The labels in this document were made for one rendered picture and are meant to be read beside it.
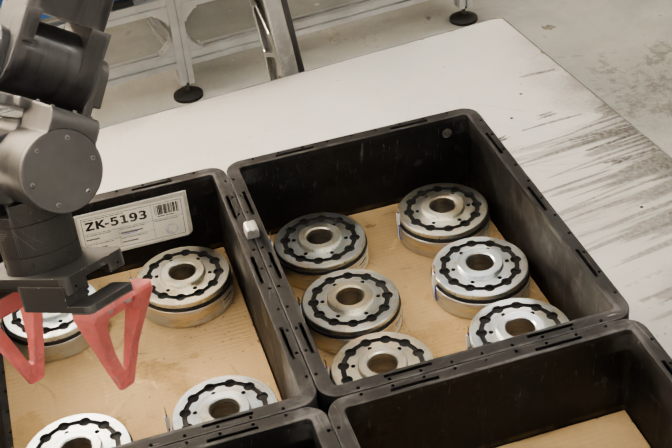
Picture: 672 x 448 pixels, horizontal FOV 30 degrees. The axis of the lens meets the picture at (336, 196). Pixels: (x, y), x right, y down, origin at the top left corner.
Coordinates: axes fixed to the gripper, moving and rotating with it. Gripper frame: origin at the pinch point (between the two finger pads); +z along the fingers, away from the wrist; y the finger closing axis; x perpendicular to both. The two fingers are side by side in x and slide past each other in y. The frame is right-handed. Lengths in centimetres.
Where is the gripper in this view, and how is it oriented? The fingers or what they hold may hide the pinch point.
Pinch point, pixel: (78, 373)
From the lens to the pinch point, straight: 98.8
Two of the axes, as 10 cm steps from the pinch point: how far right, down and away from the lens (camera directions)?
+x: -5.2, 3.3, -7.9
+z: 2.2, 9.4, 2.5
